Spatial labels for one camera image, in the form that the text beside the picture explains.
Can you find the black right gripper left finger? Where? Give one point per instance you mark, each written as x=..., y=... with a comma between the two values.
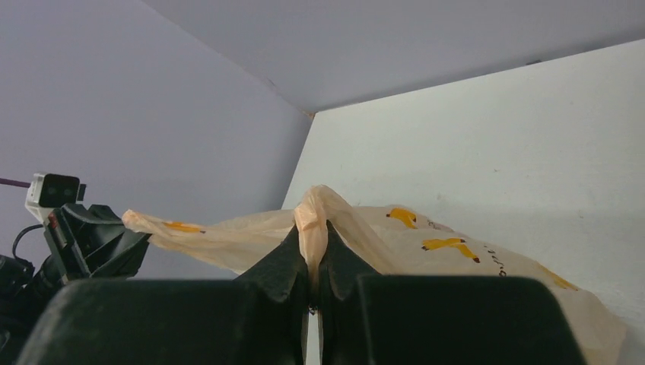
x=258, y=318

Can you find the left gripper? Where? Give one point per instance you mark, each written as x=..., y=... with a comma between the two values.
x=84, y=243

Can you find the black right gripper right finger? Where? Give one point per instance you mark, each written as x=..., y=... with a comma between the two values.
x=369, y=318

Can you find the translucent orange plastic bag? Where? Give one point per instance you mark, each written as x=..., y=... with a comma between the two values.
x=393, y=239

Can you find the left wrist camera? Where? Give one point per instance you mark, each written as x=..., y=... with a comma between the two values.
x=48, y=191

